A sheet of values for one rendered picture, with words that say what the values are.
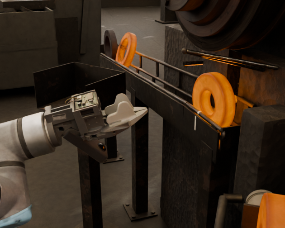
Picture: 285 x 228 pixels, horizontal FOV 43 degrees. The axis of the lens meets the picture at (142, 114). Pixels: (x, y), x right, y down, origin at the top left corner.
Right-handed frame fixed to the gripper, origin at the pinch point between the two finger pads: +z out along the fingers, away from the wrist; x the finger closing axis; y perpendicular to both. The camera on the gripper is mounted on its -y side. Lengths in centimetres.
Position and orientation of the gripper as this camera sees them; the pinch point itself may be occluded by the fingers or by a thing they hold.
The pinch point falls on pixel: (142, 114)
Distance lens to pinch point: 79.2
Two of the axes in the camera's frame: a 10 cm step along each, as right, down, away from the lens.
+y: -2.0, -8.2, -5.4
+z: 9.6, -2.7, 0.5
